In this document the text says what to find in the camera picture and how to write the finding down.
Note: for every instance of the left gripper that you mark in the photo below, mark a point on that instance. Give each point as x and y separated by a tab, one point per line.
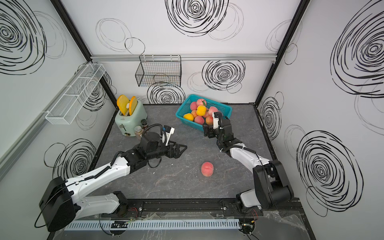
171	154

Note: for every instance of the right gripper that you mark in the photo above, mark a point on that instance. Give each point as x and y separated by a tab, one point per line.
207	128

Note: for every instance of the yellow pepper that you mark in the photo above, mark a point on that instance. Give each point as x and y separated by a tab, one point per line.
201	110
189	117

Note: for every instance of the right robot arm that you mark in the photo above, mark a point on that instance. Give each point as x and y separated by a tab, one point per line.
271	183

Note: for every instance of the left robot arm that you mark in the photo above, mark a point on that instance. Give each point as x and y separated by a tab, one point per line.
67	200

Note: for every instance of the teal plastic basket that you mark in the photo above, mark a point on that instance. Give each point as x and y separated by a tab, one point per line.
185	109

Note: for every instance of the black cap spice bottle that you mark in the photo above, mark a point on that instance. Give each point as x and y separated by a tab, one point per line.
144	124

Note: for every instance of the silver cap spice jar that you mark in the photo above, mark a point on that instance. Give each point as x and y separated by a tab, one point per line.
138	131

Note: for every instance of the mint green toaster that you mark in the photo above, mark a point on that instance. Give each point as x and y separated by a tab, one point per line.
127	124

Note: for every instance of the right yellow toast slice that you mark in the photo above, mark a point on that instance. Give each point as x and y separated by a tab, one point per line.
132	105

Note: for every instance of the yellow toast slice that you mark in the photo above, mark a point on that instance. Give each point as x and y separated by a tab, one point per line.
132	105
123	104

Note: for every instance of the left yellow toast slice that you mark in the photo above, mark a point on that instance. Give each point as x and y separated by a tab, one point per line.
123	104

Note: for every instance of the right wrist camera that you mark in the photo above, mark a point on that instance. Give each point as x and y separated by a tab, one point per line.
217	119

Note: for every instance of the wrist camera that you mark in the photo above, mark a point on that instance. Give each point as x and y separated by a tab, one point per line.
217	119
167	132

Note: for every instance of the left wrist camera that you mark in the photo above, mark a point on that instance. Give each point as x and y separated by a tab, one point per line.
167	132

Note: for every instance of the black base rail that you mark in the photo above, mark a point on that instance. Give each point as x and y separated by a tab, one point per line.
229	207

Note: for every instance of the black wire wall basket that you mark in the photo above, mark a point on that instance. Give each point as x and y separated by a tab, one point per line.
159	68

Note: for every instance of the white slotted cable duct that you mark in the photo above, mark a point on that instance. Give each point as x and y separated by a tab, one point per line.
116	225

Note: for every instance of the white wire wall shelf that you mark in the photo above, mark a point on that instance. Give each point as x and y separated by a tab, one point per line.
76	93

